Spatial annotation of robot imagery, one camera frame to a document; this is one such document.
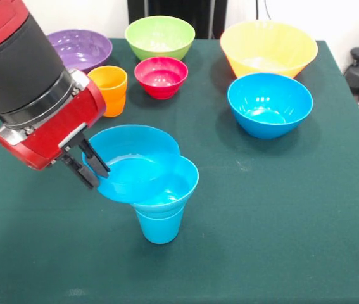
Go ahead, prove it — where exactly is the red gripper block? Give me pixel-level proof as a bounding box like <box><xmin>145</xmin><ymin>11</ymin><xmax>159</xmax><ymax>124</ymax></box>
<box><xmin>0</xmin><ymin>68</ymin><xmax>111</xmax><ymax>191</ymax></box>

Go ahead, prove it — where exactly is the shallow blue bowl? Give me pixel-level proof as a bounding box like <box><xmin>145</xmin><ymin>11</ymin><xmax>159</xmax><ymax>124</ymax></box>
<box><xmin>81</xmin><ymin>124</ymin><xmax>181</xmax><ymax>205</ymax></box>

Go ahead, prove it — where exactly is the small ribbed teal bowl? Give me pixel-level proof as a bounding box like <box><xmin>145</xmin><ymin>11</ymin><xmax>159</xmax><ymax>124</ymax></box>
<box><xmin>130</xmin><ymin>155</ymin><xmax>200</xmax><ymax>220</ymax></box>

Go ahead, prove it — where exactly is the blue cup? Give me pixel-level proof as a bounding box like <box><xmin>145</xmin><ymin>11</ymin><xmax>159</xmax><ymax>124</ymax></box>
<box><xmin>134</xmin><ymin>204</ymin><xmax>186</xmax><ymax>245</ymax></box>

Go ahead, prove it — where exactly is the large blue bowl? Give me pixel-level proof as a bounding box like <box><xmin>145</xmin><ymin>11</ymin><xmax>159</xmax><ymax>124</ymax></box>
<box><xmin>227</xmin><ymin>72</ymin><xmax>314</xmax><ymax>140</ymax></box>

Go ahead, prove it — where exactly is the orange cup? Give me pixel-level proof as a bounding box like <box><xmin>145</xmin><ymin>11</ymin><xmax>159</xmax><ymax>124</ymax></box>
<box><xmin>87</xmin><ymin>65</ymin><xmax>129</xmax><ymax>118</ymax></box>

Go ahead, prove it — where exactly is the pink red bowl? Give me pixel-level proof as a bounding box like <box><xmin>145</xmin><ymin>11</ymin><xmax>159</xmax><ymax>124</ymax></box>
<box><xmin>134</xmin><ymin>56</ymin><xmax>189</xmax><ymax>100</ymax></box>

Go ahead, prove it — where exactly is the purple bowl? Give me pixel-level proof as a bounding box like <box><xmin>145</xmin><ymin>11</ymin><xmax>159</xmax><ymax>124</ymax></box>
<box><xmin>46</xmin><ymin>29</ymin><xmax>113</xmax><ymax>74</ymax></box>

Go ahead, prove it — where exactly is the green bowl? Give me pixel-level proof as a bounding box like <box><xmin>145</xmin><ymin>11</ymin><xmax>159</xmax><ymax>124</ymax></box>
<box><xmin>125</xmin><ymin>15</ymin><xmax>196</xmax><ymax>61</ymax></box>

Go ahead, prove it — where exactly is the dark green tablecloth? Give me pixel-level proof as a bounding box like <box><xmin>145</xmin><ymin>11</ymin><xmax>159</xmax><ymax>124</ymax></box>
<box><xmin>0</xmin><ymin>37</ymin><xmax>359</xmax><ymax>304</ymax></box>

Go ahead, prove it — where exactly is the large yellow bowl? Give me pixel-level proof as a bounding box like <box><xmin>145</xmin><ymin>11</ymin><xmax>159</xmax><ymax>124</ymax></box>
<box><xmin>220</xmin><ymin>20</ymin><xmax>319</xmax><ymax>80</ymax></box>

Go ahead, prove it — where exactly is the black wall cable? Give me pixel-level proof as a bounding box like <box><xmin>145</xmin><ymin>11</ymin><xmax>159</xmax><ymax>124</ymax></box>
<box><xmin>254</xmin><ymin>0</ymin><xmax>274</xmax><ymax>22</ymax></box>

